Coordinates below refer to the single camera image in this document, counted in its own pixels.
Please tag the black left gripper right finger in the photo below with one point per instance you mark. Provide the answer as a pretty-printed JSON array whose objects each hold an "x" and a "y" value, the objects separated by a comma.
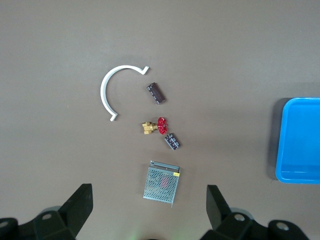
[{"x": 225, "y": 225}]

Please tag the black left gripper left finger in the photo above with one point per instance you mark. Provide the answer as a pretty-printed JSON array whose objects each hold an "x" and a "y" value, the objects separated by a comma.
[{"x": 70, "y": 212}]

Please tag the black terminal block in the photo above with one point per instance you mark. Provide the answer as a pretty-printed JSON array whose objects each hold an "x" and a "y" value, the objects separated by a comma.
[{"x": 172, "y": 141}]

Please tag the metal mesh power supply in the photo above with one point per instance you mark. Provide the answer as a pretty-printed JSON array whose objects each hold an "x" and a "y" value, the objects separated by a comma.
[{"x": 161, "y": 185}]

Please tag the blue plastic tray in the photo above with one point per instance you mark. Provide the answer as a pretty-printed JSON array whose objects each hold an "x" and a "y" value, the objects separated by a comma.
[{"x": 300, "y": 140}]

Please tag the brass valve red handwheel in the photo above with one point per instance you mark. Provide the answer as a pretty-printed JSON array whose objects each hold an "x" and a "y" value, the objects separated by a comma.
[{"x": 162, "y": 125}]

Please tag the brown table cover mat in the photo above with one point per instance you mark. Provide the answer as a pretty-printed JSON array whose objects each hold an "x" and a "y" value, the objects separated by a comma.
[{"x": 200, "y": 50}]

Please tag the white curved plastic bracket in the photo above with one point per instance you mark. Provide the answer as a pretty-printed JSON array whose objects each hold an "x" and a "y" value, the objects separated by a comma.
[{"x": 103, "y": 92}]

